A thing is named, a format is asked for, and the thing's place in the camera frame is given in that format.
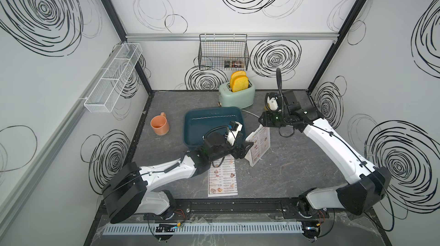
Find new menu sheet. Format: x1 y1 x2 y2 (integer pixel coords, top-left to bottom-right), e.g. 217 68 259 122
245 123 271 164

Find white acrylic menu holder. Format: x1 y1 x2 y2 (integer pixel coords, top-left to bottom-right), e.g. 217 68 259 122
245 123 272 168

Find old menu sheet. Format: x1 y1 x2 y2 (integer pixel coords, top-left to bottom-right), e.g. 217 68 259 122
208 155 238 197

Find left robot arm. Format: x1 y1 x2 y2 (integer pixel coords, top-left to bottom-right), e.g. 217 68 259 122
102 132 254 224

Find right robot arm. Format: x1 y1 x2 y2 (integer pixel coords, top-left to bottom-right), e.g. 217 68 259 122
259 91 391 218

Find teal plastic tray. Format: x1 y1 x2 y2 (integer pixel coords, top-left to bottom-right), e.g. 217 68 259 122
183 107 246 150

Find mint green toaster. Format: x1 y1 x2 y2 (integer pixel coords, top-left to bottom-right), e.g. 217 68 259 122
218 79 256 109

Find front yellow toast slice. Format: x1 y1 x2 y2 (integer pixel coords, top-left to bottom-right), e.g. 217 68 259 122
230 75 249 92

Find yellow toast slice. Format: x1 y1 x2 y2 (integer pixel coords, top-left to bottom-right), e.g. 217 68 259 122
230 71 246 86
230 75 249 92

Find rear yellow toast slice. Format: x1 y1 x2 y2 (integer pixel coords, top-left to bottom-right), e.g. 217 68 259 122
230 71 246 86

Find orange plastic mug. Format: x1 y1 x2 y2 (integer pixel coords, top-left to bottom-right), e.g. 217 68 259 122
150 112 170 136

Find small items in basket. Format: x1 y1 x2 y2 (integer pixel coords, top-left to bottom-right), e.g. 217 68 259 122
224 60 243 68

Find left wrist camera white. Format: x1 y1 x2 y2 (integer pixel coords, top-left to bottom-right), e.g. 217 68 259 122
226 121 243 145

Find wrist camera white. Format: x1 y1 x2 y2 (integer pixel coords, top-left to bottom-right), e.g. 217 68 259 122
226 121 243 145
265 93 279 112

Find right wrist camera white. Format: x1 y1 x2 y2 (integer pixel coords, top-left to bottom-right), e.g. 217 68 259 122
265 93 279 112

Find left camera black cable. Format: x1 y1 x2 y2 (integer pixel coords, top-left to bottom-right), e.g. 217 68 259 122
202 124 231 144

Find camera black cable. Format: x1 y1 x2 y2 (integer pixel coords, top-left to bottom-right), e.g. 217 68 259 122
275 68 285 109
202 124 231 144

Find right camera black cable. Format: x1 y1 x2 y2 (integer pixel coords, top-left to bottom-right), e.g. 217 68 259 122
275 68 285 109

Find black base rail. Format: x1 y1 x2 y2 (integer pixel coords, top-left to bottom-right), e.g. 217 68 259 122
97 197 372 216

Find black wire wall basket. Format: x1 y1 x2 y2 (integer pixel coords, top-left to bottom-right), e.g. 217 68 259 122
197 33 250 71

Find white slotted cable duct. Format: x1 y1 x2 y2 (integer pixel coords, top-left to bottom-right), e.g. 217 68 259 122
103 222 304 236

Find white wire wall shelf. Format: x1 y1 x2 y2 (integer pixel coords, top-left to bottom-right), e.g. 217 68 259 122
84 43 142 113

